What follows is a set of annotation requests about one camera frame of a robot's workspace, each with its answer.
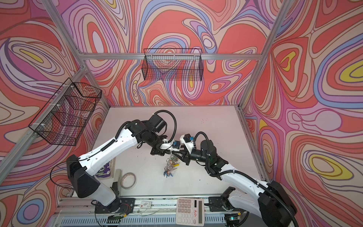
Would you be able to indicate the grey stapler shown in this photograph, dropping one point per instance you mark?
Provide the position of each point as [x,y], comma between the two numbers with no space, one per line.
[117,177]

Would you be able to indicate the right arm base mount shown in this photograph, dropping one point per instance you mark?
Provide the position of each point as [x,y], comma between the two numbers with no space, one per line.
[236,217]

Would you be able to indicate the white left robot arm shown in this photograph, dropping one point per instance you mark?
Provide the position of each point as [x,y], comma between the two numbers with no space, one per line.
[81,171]

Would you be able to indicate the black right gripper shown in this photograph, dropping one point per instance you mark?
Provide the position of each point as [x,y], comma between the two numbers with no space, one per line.
[186,156]

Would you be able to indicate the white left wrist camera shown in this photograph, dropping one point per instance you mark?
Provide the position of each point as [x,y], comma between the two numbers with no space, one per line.
[172,146]

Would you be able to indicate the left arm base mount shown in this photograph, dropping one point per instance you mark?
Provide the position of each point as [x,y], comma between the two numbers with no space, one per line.
[120,206]

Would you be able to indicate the black wire basket left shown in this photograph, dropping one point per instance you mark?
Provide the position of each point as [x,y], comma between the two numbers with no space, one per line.
[64,117]

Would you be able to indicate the white calculator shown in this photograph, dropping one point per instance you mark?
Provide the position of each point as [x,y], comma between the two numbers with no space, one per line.
[190,212]

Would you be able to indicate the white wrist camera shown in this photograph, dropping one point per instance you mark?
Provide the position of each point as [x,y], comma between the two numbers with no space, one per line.
[172,146]
[188,141]

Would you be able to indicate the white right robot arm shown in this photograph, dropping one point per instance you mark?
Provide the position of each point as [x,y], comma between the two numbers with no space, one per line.
[269,201]

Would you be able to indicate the white tape roll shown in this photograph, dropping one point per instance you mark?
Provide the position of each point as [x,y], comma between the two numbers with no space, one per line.
[128,180]

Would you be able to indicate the white staples box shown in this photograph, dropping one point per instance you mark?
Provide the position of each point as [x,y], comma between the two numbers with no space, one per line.
[145,204]

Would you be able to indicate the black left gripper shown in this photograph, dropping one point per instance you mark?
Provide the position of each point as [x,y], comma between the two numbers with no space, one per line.
[161,152]

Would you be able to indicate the black wire basket back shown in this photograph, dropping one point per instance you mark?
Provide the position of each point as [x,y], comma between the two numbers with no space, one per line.
[172,64]

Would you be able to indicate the black wire basket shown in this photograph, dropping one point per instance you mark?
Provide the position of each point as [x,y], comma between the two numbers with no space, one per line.
[64,117]
[172,64]

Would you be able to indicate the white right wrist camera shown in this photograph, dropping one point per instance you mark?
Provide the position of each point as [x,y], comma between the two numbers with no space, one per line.
[188,141]

